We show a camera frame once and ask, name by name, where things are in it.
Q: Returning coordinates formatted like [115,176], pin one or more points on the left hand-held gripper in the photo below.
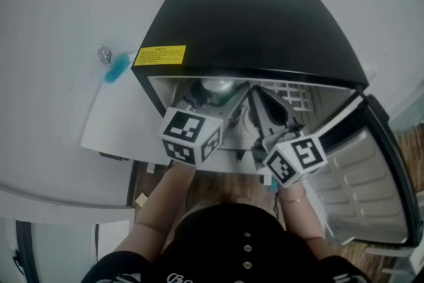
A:
[192,136]

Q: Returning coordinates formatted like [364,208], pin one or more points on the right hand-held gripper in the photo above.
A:
[295,159]

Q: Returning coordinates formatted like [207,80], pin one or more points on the silver drink can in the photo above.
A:
[218,84]

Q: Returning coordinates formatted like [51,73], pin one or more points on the black mini fridge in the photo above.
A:
[251,33]

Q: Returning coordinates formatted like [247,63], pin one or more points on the person's right forearm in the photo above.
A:
[304,218]

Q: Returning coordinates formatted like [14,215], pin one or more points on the person's left forearm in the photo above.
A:
[155,208]

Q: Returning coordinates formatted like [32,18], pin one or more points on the yellow warning sticker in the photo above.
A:
[160,55]

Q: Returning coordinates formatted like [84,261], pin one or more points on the white flat board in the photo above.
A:
[122,126]

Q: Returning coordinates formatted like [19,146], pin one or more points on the clear bottle with blue liquid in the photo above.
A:
[114,66]

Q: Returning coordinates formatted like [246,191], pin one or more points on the person's black top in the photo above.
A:
[228,248]

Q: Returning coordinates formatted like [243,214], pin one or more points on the beige tape piece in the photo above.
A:
[141,200]

